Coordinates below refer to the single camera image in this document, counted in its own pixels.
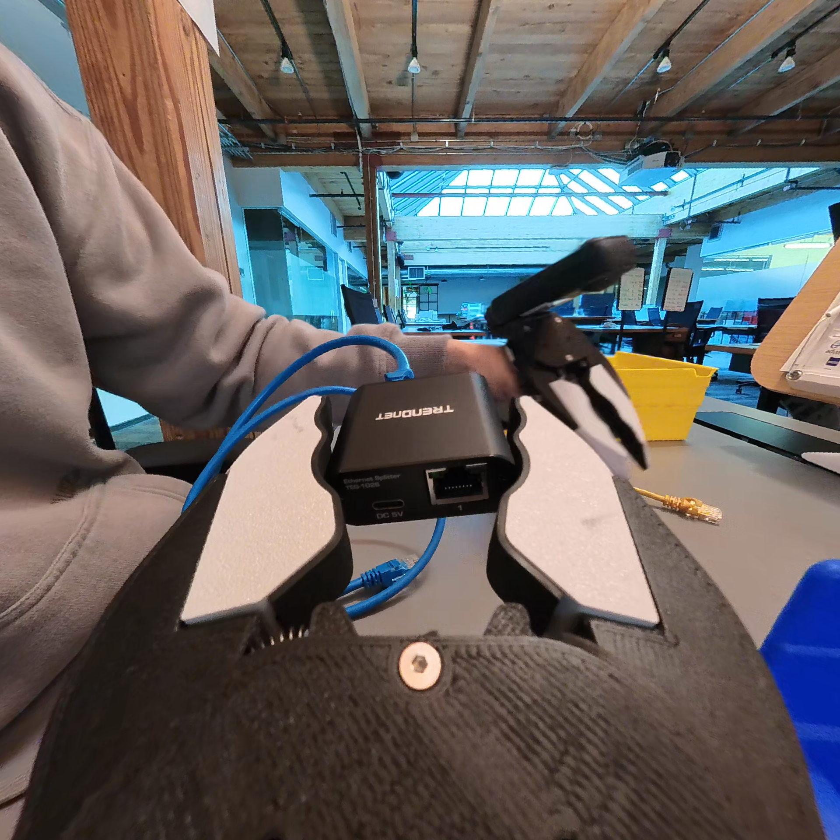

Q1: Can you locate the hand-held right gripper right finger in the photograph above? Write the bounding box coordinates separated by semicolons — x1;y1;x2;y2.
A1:
489;398;661;635

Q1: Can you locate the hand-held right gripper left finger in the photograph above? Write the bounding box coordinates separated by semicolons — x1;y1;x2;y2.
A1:
178;395;355;624

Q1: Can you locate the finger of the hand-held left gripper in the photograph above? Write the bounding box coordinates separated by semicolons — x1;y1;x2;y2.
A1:
546;373;635;480
586;358;652;471

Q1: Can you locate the orange ethernet cable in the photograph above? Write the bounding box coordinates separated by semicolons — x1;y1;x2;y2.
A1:
633;486;723;525

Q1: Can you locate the blue ethernet cable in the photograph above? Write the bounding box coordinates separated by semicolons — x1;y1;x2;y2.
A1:
182;335;448;621

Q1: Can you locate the black ethernet splitter box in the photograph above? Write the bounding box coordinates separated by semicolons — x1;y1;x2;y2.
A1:
326;373;517;526

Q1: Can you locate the person's left forearm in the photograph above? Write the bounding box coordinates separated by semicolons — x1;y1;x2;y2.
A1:
193;269;460;431

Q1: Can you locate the grey desk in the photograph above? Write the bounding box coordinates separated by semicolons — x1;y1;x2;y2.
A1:
344;394;840;647

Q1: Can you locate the person's left hand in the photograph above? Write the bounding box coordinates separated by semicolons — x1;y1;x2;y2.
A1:
448;340;526;403

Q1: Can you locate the tilted wooden board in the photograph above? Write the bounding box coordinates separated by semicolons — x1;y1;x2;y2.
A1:
750;241;840;403

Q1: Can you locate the white ceiling projector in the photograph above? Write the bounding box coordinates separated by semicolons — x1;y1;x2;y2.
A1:
619;140;685;189

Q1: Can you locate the black office chair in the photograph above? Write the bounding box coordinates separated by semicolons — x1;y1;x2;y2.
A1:
339;283;383;326

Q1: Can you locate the white paper sheet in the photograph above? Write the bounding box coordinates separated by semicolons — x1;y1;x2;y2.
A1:
780;292;840;398

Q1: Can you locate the glass partition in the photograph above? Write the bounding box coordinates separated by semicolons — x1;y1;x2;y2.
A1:
243;207;343;332

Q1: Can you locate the person in beige hoodie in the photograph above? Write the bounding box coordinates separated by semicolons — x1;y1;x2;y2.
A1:
0;41;277;831

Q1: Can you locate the blue plastic bin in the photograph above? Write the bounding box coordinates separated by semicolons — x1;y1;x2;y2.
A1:
759;559;840;840

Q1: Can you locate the wooden pillar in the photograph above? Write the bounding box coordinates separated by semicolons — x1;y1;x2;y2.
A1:
64;0;245;442

